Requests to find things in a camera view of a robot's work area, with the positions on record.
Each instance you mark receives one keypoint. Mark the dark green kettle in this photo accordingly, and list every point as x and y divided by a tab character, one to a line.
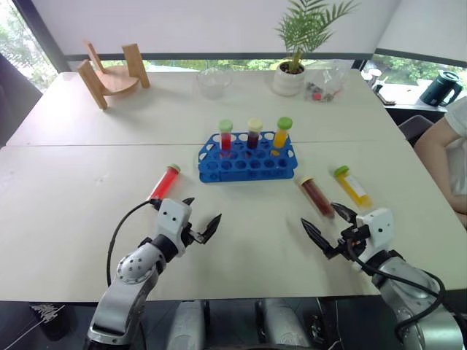
436	89

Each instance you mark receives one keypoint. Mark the orange tube green cap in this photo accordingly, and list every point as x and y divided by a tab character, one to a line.
281	135

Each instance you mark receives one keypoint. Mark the grey chair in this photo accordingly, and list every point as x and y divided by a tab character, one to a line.
414	127

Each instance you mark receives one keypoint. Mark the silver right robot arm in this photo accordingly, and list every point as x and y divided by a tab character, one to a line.
412	288

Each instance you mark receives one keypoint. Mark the dark purple tube cream cap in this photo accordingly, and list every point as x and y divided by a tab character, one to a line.
254	136

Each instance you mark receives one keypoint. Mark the person white shirt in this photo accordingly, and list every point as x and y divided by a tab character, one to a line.
459	120

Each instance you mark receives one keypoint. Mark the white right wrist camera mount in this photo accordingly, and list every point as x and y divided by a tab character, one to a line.
379	226

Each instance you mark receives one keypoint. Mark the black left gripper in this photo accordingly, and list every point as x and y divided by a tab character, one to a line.
189	236

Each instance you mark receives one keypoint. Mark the small red cap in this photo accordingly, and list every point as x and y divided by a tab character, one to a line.
317	96

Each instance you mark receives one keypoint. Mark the white plant pot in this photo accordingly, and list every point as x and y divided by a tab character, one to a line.
288	82

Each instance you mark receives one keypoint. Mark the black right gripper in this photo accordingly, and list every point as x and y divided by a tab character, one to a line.
359	235

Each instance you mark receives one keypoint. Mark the green palm plant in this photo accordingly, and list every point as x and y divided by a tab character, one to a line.
310	25

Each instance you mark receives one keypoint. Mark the silver rounded robot body part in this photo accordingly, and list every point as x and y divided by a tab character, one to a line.
186	324
284	324

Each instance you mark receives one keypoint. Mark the clear plastic bag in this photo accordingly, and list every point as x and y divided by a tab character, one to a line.
328	82

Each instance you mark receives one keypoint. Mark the brown tube tan cap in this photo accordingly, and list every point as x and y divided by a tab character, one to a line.
317	195

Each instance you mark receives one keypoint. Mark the red tube green cap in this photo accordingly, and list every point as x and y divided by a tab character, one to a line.
165	182
226	136

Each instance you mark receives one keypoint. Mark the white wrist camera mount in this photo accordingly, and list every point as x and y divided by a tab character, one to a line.
379	226
171	218

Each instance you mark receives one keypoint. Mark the wooden stand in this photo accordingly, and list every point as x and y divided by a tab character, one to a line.
118	82

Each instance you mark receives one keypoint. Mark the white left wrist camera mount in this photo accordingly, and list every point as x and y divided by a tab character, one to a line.
171	218

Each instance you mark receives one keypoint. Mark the blue test tube rack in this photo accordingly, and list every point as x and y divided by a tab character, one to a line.
248	166

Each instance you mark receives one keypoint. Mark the clear glass bowl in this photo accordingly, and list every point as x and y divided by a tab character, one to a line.
214	84

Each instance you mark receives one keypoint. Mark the yellow tube green cap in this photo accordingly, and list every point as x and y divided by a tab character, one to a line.
354	187

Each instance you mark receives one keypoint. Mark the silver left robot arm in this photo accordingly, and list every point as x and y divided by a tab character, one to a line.
127	288

